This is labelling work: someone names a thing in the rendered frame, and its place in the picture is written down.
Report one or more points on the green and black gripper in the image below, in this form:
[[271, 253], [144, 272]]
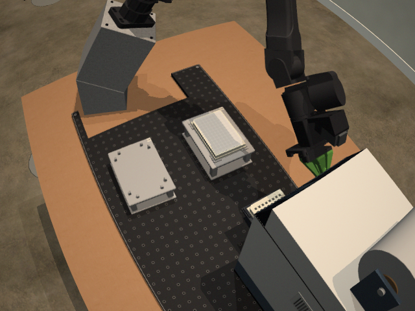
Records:
[[312, 157]]

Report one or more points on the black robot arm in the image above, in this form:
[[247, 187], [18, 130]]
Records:
[[284, 63]]

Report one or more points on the grey cylinder stub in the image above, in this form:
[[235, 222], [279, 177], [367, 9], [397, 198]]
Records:
[[381, 292]]

